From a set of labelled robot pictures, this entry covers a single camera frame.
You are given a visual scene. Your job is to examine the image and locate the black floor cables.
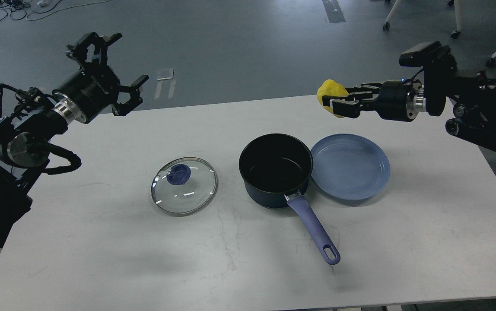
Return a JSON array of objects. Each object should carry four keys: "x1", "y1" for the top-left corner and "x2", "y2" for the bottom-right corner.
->
[{"x1": 0, "y1": 0, "x2": 110, "y2": 26}]

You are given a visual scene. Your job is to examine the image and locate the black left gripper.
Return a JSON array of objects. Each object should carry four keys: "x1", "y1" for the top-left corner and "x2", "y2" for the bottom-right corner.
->
[{"x1": 53, "y1": 32, "x2": 149, "y2": 124}]

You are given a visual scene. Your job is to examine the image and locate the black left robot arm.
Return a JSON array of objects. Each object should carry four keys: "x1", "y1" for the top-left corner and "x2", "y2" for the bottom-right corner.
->
[{"x1": 0, "y1": 33, "x2": 149, "y2": 248}]

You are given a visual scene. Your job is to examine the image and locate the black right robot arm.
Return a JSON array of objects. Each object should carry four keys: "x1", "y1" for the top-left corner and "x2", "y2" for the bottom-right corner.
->
[{"x1": 317, "y1": 41, "x2": 496, "y2": 152}]

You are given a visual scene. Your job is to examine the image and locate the dark blue saucepan purple handle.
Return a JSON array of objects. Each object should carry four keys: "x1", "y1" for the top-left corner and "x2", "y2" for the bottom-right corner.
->
[{"x1": 238, "y1": 133, "x2": 341, "y2": 265}]

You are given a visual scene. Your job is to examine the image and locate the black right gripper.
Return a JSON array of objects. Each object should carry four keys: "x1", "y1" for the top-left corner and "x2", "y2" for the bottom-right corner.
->
[{"x1": 322, "y1": 79, "x2": 426, "y2": 122}]

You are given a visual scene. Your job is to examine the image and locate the blue round plate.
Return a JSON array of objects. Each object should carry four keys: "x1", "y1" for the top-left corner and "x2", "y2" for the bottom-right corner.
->
[{"x1": 310, "y1": 133, "x2": 391, "y2": 201}]

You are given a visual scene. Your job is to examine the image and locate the white chair legs with casters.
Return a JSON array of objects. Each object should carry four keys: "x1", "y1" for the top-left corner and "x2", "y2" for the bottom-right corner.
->
[{"x1": 382, "y1": 0, "x2": 496, "y2": 68}]

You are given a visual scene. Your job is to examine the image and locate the yellow potato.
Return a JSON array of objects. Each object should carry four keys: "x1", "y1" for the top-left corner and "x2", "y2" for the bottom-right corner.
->
[{"x1": 316, "y1": 79, "x2": 350, "y2": 118}]

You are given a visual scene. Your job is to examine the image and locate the glass pot lid blue knob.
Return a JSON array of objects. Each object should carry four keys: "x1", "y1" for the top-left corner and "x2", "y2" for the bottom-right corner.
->
[{"x1": 150, "y1": 157, "x2": 219, "y2": 217}]

